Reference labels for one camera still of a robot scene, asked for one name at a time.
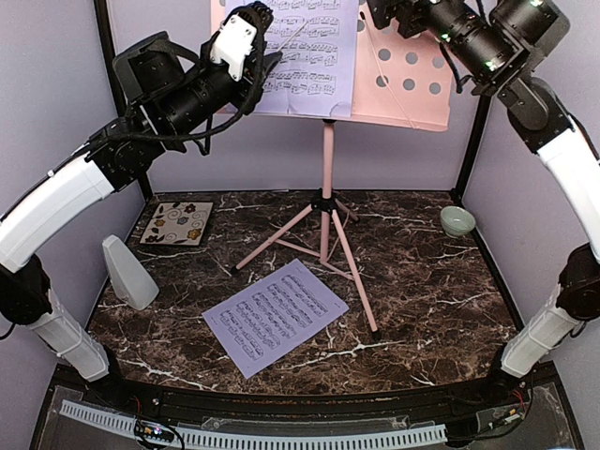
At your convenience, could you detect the pale green ceramic bowl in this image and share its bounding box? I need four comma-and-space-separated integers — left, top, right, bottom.
440, 206, 476, 238

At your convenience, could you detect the floral patterned tile coaster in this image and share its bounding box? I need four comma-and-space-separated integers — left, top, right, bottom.
140, 201, 213, 247

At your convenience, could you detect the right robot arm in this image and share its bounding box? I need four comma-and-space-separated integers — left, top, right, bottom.
367, 1, 599, 407

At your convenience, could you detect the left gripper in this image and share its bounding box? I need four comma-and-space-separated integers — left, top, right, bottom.
155, 37, 284, 141

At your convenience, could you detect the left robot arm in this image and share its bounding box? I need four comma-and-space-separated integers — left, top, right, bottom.
1, 1, 281, 409

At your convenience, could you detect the black front rail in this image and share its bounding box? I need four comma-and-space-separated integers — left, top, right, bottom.
155, 388, 457, 421

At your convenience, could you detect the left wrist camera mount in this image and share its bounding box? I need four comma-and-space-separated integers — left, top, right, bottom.
209, 13, 258, 82

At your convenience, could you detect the grey slotted cable duct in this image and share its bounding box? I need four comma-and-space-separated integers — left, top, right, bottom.
59, 400, 447, 449

